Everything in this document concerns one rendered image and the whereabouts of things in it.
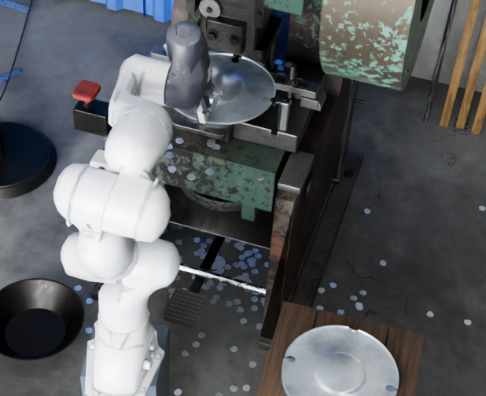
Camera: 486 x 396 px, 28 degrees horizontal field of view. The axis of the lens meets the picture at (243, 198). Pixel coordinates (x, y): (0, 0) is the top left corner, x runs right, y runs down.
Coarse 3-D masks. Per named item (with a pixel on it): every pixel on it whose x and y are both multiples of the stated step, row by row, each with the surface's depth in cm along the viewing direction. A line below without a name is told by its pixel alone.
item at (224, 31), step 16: (208, 0) 241; (224, 0) 241; (240, 0) 240; (208, 16) 244; (224, 16) 245; (240, 16) 243; (208, 32) 245; (224, 32) 244; (240, 32) 243; (256, 32) 246; (224, 48) 248; (240, 48) 246
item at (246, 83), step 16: (224, 64) 262; (240, 64) 263; (256, 64) 263; (224, 80) 257; (240, 80) 257; (256, 80) 258; (272, 80) 259; (224, 96) 252; (240, 96) 253; (256, 96) 254; (272, 96) 254; (192, 112) 248; (224, 112) 249; (240, 112) 249; (256, 112) 249
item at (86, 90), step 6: (78, 84) 257; (84, 84) 257; (90, 84) 257; (96, 84) 257; (78, 90) 255; (84, 90) 255; (90, 90) 255; (96, 90) 256; (72, 96) 255; (78, 96) 254; (84, 96) 254; (90, 96) 254; (96, 96) 256
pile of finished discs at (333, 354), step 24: (312, 336) 252; (336, 336) 252; (360, 336) 253; (288, 360) 247; (312, 360) 247; (336, 360) 246; (360, 360) 248; (384, 360) 248; (288, 384) 241; (312, 384) 242; (336, 384) 241; (360, 384) 242; (384, 384) 243
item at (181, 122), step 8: (176, 120) 246; (184, 120) 246; (192, 120) 246; (184, 128) 245; (192, 128) 244; (200, 128) 244; (208, 128) 244; (216, 128) 244; (224, 128) 245; (232, 128) 259; (208, 136) 244; (216, 136) 243; (224, 136) 243
